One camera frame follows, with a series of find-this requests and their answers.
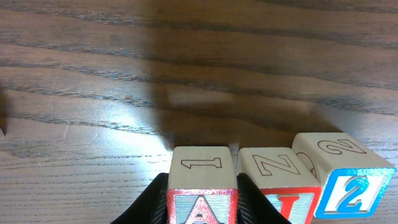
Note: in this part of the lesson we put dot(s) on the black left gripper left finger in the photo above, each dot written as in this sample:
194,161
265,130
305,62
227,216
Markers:
150,207

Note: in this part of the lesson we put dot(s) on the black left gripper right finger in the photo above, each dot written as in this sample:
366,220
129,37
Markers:
253,206

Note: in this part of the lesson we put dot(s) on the red letter I block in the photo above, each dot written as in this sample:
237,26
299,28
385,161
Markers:
283,179

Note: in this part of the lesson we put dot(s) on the red letter A block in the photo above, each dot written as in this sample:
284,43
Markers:
202,186

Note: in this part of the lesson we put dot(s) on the blue number 2 block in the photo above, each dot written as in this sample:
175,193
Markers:
353,177

